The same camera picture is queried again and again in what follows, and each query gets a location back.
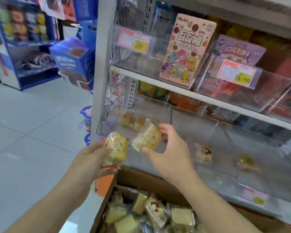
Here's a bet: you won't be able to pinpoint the white metal shelf unit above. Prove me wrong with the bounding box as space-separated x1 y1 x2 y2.
90 0 291 228

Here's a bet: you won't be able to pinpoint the small wrapped brown cake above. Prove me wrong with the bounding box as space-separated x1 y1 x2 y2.
120 111 134 127
132 116 146 132

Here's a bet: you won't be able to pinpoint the blue carton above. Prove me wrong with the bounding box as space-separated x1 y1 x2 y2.
72 0 99 22

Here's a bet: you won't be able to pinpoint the wrapped cake with dark topping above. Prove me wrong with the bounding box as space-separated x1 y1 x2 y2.
195 144 213 165

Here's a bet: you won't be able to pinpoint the person's left hand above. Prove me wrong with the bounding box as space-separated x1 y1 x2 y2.
68 142 118 192

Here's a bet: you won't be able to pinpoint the wrapped yellow round snack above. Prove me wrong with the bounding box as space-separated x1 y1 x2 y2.
238 153 259 171

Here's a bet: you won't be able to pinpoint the brown cardboard box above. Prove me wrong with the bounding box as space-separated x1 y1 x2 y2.
90 166 291 233

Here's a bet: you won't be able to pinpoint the green and yellow snack packets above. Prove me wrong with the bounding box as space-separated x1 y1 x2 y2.
137 81 170 102

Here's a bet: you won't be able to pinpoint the purple snack packet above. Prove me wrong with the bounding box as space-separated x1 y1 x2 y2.
212 34 267 67

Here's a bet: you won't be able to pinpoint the person's left forearm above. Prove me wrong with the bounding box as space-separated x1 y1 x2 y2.
4 176 92 233

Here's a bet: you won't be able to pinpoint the clear acrylic shelf bin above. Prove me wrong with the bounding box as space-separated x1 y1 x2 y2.
170 106 239 178
111 25 171 79
195 55 291 112
223 122 291 208
264 81 291 126
97 94 172 169

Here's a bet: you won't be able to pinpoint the red and yellow price label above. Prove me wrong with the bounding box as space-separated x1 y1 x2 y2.
241 188 269 206
217 59 257 87
116 28 151 54

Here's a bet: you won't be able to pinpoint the orange snack packets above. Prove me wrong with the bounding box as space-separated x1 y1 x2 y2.
168 92 205 113

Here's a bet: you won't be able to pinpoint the person's right forearm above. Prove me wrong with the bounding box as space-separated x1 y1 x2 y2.
177 173 265 233

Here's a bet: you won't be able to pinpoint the yellow sponge cake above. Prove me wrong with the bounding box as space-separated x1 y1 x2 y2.
131 118 163 152

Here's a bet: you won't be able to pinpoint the blue hanging snack packets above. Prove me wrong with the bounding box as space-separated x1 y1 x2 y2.
80 105 93 146

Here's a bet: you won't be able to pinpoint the blue display stand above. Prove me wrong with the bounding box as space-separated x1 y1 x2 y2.
0 0 61 91

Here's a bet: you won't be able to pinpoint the stacked blue snack boxes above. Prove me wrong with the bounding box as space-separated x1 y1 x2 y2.
49 37 95 92

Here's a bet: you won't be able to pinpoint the wire mesh basket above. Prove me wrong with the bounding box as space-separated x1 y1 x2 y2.
97 71 126 137

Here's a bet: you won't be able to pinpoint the person's right hand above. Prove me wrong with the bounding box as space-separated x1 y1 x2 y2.
142 123 198 186

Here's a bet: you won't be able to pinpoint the pink cartoon snack box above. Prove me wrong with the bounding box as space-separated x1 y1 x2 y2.
159 13 217 89

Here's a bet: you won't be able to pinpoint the pile of wrapped cake packets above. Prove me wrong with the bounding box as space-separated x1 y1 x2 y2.
99 186 207 233

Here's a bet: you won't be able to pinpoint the cake with red label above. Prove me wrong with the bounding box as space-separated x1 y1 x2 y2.
102 132 129 167

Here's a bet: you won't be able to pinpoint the orange shelf base panel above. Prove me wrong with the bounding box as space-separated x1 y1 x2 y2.
95 174 115 197

